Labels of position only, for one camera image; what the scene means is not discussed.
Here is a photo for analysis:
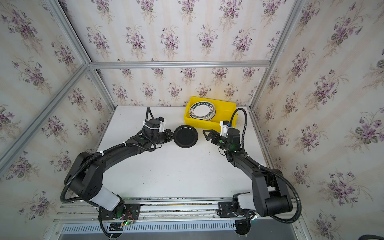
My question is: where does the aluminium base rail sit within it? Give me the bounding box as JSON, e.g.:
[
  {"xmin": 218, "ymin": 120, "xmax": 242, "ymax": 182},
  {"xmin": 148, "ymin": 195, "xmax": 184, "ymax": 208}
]
[{"xmin": 43, "ymin": 198, "xmax": 310, "ymax": 240}]

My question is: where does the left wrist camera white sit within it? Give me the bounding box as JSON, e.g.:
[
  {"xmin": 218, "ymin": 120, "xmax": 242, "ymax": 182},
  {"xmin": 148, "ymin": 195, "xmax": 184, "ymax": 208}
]
[{"xmin": 158, "ymin": 117, "xmax": 167, "ymax": 133}]

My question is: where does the cream plate bear drawing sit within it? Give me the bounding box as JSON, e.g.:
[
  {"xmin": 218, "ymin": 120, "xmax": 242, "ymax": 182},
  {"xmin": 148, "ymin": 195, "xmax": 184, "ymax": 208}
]
[{"xmin": 194, "ymin": 115, "xmax": 215, "ymax": 121}]

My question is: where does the white plate green text rim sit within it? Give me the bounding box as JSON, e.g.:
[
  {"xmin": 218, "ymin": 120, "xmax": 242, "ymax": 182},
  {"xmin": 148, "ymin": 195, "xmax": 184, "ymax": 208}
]
[{"xmin": 189, "ymin": 101, "xmax": 216, "ymax": 119}]

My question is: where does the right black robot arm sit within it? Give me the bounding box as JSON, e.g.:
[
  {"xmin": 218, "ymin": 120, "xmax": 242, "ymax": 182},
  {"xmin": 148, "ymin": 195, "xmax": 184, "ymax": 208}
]
[{"xmin": 203, "ymin": 108, "xmax": 302, "ymax": 224}]

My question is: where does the aluminium frame post left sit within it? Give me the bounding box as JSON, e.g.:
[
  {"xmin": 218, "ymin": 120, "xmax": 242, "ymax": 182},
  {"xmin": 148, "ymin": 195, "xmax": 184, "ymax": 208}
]
[{"xmin": 1, "ymin": 1, "xmax": 111, "ymax": 182}]

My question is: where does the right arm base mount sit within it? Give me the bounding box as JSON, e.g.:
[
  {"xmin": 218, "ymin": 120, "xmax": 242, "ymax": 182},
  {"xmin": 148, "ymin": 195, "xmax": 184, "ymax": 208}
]
[{"xmin": 217, "ymin": 192, "xmax": 257, "ymax": 236}]

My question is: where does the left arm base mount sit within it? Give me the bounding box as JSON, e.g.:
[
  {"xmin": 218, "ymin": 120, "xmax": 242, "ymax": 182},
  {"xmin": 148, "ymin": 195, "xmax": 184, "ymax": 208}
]
[{"xmin": 98, "ymin": 196, "xmax": 142, "ymax": 240}]

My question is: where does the yellow plastic bin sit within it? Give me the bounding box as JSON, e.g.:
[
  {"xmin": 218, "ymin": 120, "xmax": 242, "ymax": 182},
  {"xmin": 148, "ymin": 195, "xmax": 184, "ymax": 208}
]
[{"xmin": 184, "ymin": 97, "xmax": 237, "ymax": 132}]

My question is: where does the aluminium frame post right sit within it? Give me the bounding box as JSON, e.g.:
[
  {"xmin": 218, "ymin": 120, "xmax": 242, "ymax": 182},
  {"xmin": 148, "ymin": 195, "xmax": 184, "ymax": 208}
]
[{"xmin": 249, "ymin": 0, "xmax": 307, "ymax": 111}]

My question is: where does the black round plate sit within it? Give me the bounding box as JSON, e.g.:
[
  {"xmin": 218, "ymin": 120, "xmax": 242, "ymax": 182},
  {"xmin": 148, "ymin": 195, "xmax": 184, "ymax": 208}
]
[{"xmin": 174, "ymin": 125, "xmax": 199, "ymax": 148}]

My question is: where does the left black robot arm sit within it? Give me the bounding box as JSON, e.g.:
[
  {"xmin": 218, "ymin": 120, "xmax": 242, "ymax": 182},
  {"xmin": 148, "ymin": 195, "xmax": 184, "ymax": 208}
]
[{"xmin": 60, "ymin": 107, "xmax": 173, "ymax": 218}]

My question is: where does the aluminium frame post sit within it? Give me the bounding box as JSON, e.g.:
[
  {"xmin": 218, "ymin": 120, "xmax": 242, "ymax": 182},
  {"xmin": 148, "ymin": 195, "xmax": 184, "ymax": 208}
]
[
  {"xmin": 249, "ymin": 0, "xmax": 307, "ymax": 111},
  {"xmin": 1, "ymin": 1, "xmax": 111, "ymax": 182}
]

